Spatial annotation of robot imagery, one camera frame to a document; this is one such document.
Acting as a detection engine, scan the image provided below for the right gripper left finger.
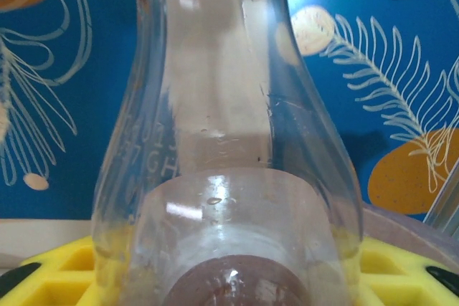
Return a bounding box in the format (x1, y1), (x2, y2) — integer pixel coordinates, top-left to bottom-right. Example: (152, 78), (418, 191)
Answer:
(0, 236), (119, 306)

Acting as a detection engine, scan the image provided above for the aluminium frame post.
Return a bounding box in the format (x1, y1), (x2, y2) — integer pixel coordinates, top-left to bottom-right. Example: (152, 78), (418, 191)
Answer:
(422, 173), (459, 230)

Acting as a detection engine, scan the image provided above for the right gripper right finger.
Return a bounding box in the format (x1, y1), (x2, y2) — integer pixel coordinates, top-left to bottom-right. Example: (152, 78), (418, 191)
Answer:
(353, 239), (459, 306)

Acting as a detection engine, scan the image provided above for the red-label bottle with red cap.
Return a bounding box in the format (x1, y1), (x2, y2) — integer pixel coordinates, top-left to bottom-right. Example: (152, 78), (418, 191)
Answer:
(91, 0), (365, 306)

